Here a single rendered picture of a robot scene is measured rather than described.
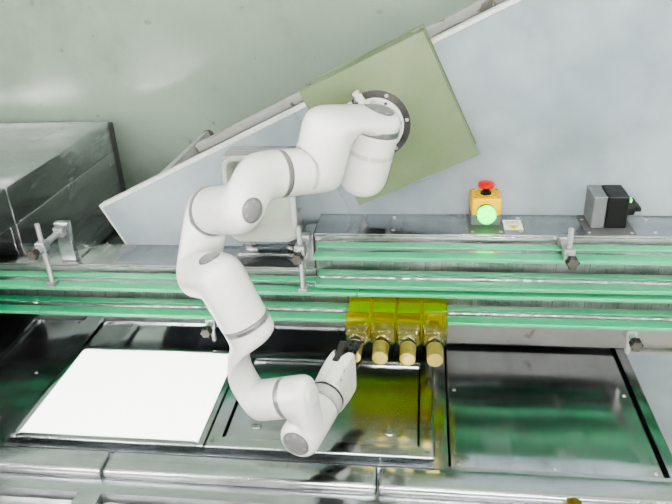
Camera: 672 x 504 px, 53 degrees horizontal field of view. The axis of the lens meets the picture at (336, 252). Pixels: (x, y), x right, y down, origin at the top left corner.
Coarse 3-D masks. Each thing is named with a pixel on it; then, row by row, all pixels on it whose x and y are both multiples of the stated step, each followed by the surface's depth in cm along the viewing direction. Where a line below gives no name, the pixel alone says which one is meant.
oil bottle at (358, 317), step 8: (352, 304) 156; (360, 304) 155; (368, 304) 155; (352, 312) 152; (360, 312) 152; (368, 312) 152; (352, 320) 149; (360, 320) 149; (368, 320) 149; (352, 328) 147; (360, 328) 147; (368, 328) 148; (368, 336) 149
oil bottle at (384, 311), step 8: (376, 304) 155; (384, 304) 155; (392, 304) 155; (376, 312) 152; (384, 312) 152; (392, 312) 152; (376, 320) 149; (384, 320) 149; (392, 320) 149; (376, 328) 147; (384, 328) 147; (392, 328) 147; (376, 336) 147; (392, 336) 147; (392, 344) 148
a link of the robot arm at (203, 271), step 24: (192, 216) 114; (192, 240) 115; (216, 240) 117; (192, 264) 110; (216, 264) 106; (240, 264) 109; (192, 288) 110; (216, 288) 106; (240, 288) 108; (216, 312) 108; (240, 312) 108; (264, 312) 112
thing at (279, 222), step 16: (224, 160) 160; (240, 160) 159; (224, 176) 161; (272, 208) 172; (288, 208) 171; (272, 224) 173; (288, 224) 173; (240, 240) 169; (256, 240) 168; (272, 240) 168; (288, 240) 167
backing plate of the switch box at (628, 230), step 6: (582, 216) 163; (582, 222) 160; (588, 228) 156; (594, 228) 156; (600, 228) 156; (606, 228) 156; (612, 228) 156; (618, 228) 156; (624, 228) 156; (630, 228) 155; (588, 234) 154; (594, 234) 153; (600, 234) 153; (606, 234) 153; (612, 234) 153; (618, 234) 153; (624, 234) 153; (630, 234) 153; (636, 234) 152
